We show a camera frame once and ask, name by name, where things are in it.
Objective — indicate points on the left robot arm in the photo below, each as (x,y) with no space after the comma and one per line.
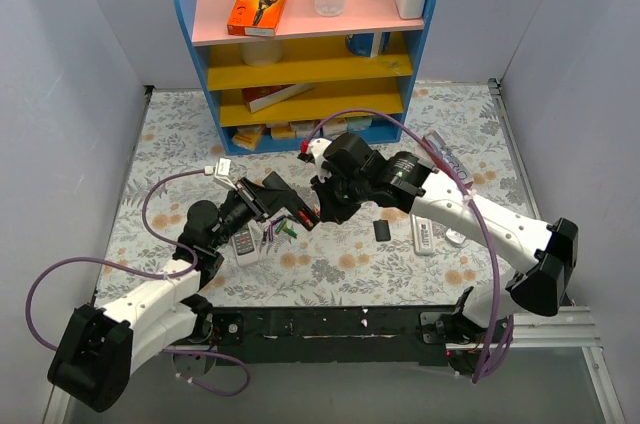
(102,347)

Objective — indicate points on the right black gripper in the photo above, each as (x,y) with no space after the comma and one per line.
(337,190)

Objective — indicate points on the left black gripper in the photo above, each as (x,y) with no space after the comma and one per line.
(256,199)

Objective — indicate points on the blue white tin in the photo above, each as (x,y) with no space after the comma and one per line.
(368,45)

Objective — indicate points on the orange razor box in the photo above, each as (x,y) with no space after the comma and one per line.
(255,18)

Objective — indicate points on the small white remote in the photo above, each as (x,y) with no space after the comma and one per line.
(422,233)

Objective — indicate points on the black remote battery cover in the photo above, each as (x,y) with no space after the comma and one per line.
(382,231)

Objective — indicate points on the grey white remote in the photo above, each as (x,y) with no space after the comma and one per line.
(244,247)

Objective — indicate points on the blue wooden shelf unit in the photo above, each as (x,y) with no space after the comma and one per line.
(314,52)

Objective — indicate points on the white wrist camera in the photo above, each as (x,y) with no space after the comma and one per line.
(220,172)
(313,151)

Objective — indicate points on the yellow soap box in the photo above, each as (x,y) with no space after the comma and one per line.
(247,140)

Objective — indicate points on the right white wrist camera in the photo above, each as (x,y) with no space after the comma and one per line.
(313,151)

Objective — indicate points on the red toothpaste box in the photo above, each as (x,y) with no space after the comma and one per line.
(437,143)

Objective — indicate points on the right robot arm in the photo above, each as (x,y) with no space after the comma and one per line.
(542,256)

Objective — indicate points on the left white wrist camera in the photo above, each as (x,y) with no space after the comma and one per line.
(220,172)

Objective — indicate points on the red white book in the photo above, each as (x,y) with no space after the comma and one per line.
(259,98)

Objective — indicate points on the white remote battery cover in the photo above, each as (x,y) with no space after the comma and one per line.
(455,238)

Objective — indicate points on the pile of coloured batteries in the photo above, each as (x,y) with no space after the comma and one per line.
(283,224)

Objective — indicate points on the white orange small box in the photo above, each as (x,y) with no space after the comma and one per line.
(303,129)

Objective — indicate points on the pale green small box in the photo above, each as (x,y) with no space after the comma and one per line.
(358,123)

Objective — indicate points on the floral table mat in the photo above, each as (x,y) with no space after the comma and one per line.
(334,264)

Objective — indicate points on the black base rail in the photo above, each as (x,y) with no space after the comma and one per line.
(343,334)

